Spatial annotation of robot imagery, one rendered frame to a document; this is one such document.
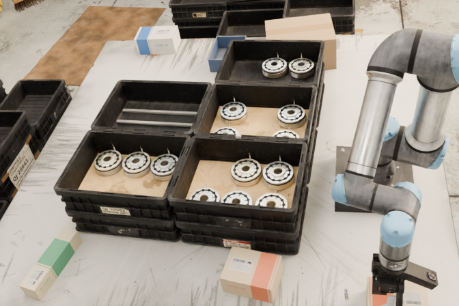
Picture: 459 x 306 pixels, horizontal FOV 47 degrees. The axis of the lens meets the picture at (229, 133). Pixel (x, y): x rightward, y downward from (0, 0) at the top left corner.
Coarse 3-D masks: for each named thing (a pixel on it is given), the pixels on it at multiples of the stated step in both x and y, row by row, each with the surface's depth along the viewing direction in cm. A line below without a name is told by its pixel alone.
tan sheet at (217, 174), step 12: (204, 168) 186; (216, 168) 185; (228, 168) 184; (204, 180) 182; (216, 180) 181; (228, 180) 180; (192, 192) 178; (228, 192) 176; (252, 192) 175; (264, 192) 174; (288, 192) 173; (288, 204) 169
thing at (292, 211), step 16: (192, 144) 181; (288, 144) 175; (304, 144) 174; (304, 160) 169; (176, 176) 171; (208, 208) 161; (224, 208) 160; (240, 208) 158; (256, 208) 157; (272, 208) 156; (288, 208) 155
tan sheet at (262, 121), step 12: (252, 108) 207; (264, 108) 206; (216, 120) 204; (252, 120) 201; (264, 120) 200; (276, 120) 199; (240, 132) 197; (252, 132) 196; (264, 132) 196; (276, 132) 195; (300, 132) 193
